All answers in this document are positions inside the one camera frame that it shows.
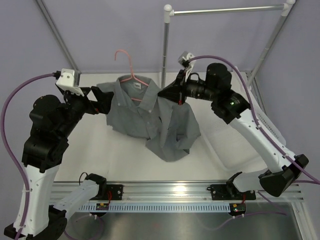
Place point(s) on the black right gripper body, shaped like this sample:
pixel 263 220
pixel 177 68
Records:
pixel 183 88

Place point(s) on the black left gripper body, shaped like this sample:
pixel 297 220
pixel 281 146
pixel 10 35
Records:
pixel 78 105

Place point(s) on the grey button shirt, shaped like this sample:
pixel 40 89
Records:
pixel 169 129

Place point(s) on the pink wire hanger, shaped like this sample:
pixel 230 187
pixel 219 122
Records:
pixel 132 74

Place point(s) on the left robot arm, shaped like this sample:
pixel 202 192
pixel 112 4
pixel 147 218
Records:
pixel 52 123

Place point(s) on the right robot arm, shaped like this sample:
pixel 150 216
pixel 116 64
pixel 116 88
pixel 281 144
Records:
pixel 283 165

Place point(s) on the metal clothes rack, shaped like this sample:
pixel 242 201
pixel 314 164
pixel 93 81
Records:
pixel 241 31

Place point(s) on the white perforated plastic basket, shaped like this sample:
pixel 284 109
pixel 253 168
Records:
pixel 228 146

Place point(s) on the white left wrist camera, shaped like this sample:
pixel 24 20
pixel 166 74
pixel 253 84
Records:
pixel 69 80

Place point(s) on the aluminium corner frame post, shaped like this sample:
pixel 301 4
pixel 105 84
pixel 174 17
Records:
pixel 44 11

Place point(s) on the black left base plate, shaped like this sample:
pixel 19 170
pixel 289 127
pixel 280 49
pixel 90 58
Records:
pixel 114 192

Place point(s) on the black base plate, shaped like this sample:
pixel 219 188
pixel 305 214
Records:
pixel 228 192
pixel 114 192

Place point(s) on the aluminium mounting rail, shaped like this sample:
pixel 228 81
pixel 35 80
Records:
pixel 190 191

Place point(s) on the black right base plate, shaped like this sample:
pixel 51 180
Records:
pixel 228 192

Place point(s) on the white slotted cable duct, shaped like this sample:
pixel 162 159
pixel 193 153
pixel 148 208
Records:
pixel 118 207

